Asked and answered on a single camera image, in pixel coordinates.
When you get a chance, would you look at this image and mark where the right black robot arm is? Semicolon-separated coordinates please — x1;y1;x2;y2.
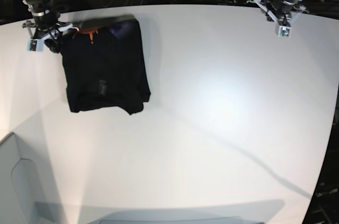
22;0;74;53

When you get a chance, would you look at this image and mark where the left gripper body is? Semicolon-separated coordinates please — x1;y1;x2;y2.
253;0;308;26

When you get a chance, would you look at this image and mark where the white plastic bin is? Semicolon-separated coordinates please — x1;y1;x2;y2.
0;131;53;224

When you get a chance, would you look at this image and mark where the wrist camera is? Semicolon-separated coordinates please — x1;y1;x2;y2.
275;24;292;38
27;39;44;52

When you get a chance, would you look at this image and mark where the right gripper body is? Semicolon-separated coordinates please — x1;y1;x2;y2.
22;11;73;41

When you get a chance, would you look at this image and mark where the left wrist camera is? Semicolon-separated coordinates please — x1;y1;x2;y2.
275;24;292;38

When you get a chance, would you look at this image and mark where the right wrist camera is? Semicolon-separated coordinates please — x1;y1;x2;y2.
27;39;44;52

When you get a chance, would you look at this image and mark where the black T-shirt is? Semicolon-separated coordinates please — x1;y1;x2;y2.
59;14;151;115

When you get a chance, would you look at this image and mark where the black equipment at right edge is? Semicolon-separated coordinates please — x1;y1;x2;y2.
304;118;339;224

